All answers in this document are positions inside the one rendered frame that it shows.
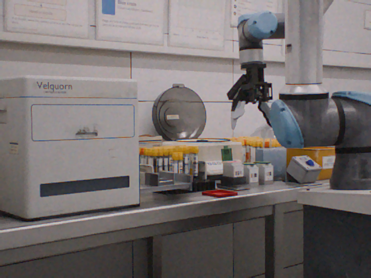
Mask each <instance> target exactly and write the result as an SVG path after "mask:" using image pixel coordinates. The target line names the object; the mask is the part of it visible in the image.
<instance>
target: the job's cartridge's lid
mask: <svg viewBox="0 0 371 278"><path fill-rule="evenodd" d="M223 147H224V149H221V154H222V162H228V161H232V160H233V151H232V148H228V146H223Z"/></svg>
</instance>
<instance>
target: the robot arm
mask: <svg viewBox="0 0 371 278"><path fill-rule="evenodd" d="M333 1H334V0H285V4H286V13H272V12H270V11H259V12H257V13H246V14H243V15H240V16H239V17H238V25H237V30H238V57H239V64H240V65H241V66H240V70H242V71H246V74H242V76H241V77H240V78H239V79H238V81H237V82H236V83H235V84H234V85H233V87H232V88H231V89H230V90H229V91H228V93H227V97H228V100H229V101H233V103H232V108H231V128H232V129H233V130H234V128H235V126H236V125H237V119H238V118H239V117H240V116H243V114H244V112H245V109H244V106H245V105H247V104H248V103H249V102H252V104H253V105H254V104H256V102H258V106H257V108H258V110H259V111H261V112H262V114H263V117H264V118H265V119H266V122H267V125H269V126H271V127H272V130H273V133H274V135H275V137H276V140H277V141H278V143H279V144H280V145H282V146H283V147H285V148H297V149H303V148H311V147H321V146H335V162H334V165H333V170H332V174H331V177H330V180H329V183H330V189H336V190H362V191H370V190H371V93H370V92H365V91H336V92H334V93H332V95H331V98H329V90H328V89H327V88H326V87H325V86H324V85H323V15H324V14H325V13H326V12H327V10H328V9H329V7H330V6H331V4H332V3H333ZM273 39H285V85H284V87H283V88H282V89H281V90H280V91H279V93H278V99H277V100H275V101H272V105H271V107H269V105H268V101H270V100H273V98H272V96H271V97H270V94H269V88H271V95H272V83H268V82H264V68H266V64H263V62H264V59H263V50H264V47H263V40H273Z"/></svg>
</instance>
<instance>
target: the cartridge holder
mask: <svg viewBox="0 0 371 278"><path fill-rule="evenodd" d="M216 187H223V188H228V189H233V190H235V191H240V190H241V189H250V188H251V184H248V183H246V176H242V177H227V176H222V175H221V182H220V183H216Z"/></svg>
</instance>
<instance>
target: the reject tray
mask: <svg viewBox="0 0 371 278"><path fill-rule="evenodd" d="M202 195H206V196H209V197H231V196H235V195H238V193H237V192H232V191H226V190H222V189H219V190H214V191H206V192H202Z"/></svg>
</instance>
